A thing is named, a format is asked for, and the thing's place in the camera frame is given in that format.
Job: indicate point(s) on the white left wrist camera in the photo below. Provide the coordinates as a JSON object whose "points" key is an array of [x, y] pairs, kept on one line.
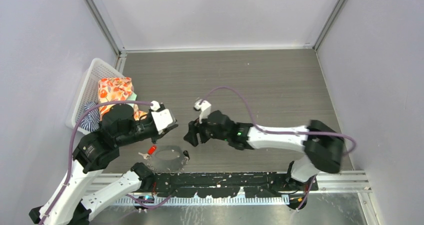
{"points": [[162, 116]]}

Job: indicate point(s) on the mint green cloth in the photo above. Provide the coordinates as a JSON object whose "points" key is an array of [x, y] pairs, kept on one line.
{"points": [[132, 97]]}

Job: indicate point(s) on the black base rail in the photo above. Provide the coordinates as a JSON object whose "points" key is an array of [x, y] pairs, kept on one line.
{"points": [[222, 184]]}

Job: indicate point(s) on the silver key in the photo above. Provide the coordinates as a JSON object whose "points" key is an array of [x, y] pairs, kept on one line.
{"points": [[145, 156]]}

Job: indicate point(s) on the silver perforated keyring plate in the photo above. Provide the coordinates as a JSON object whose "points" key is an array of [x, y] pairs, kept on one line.
{"points": [[167, 159]]}

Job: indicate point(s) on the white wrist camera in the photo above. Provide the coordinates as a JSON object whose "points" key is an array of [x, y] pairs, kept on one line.
{"points": [[162, 116], [204, 109]]}

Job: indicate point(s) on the white plastic basket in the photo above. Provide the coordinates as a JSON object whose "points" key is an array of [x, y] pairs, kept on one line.
{"points": [[87, 90]]}

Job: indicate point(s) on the orange floral cloth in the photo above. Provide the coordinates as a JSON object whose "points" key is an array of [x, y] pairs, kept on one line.
{"points": [[117, 89]]}

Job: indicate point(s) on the red key tag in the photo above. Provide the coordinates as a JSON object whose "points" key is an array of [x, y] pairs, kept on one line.
{"points": [[151, 150]]}

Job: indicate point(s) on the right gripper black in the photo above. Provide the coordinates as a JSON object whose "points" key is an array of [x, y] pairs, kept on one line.
{"points": [[195, 127]]}

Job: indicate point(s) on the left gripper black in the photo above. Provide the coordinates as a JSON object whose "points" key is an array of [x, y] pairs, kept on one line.
{"points": [[156, 138]]}

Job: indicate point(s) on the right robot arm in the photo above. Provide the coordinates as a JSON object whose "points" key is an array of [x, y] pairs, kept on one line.
{"points": [[321, 146]]}

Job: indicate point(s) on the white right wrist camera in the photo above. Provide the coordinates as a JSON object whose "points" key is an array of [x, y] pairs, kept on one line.
{"points": [[204, 109]]}

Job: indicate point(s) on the blue striped cloth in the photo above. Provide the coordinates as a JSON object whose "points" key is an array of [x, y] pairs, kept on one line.
{"points": [[91, 122]]}

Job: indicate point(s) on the black key tag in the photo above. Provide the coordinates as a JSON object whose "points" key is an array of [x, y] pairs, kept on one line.
{"points": [[186, 155]]}

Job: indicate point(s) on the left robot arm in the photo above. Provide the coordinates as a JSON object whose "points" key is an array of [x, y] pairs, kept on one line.
{"points": [[70, 204]]}

